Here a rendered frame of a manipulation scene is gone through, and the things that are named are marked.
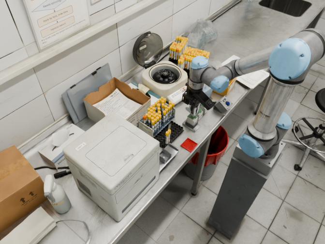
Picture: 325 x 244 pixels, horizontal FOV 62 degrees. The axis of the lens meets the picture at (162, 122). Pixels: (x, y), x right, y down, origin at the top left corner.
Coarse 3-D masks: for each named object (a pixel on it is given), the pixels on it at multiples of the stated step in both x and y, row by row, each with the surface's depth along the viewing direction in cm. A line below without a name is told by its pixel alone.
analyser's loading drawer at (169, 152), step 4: (168, 144) 140; (172, 144) 139; (164, 148) 140; (168, 148) 140; (172, 148) 140; (176, 148) 138; (160, 152) 136; (164, 152) 137; (168, 152) 134; (172, 152) 138; (176, 152) 138; (160, 156) 132; (164, 156) 136; (168, 156) 136; (172, 156) 136; (160, 160) 135; (164, 160) 132; (168, 160) 135; (160, 164) 133; (164, 164) 133; (160, 168) 132
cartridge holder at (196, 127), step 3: (186, 120) 156; (183, 123) 155; (186, 123) 153; (189, 123) 152; (195, 123) 152; (186, 126) 154; (189, 126) 153; (192, 126) 151; (195, 126) 153; (198, 126) 154; (192, 129) 152; (195, 129) 152
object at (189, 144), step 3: (189, 138) 148; (186, 141) 148; (189, 141) 148; (192, 141) 148; (183, 144) 146; (186, 144) 146; (189, 144) 146; (192, 144) 147; (195, 144) 147; (183, 147) 145; (186, 147) 145; (189, 147) 145; (192, 147) 145; (189, 150) 143; (192, 150) 144
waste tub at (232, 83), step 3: (234, 78) 169; (231, 81) 178; (234, 81) 172; (231, 84) 169; (234, 84) 176; (228, 87) 166; (231, 87) 172; (213, 90) 174; (225, 90) 168; (228, 90) 169; (219, 93) 173; (222, 93) 171; (225, 93) 170; (228, 93) 173
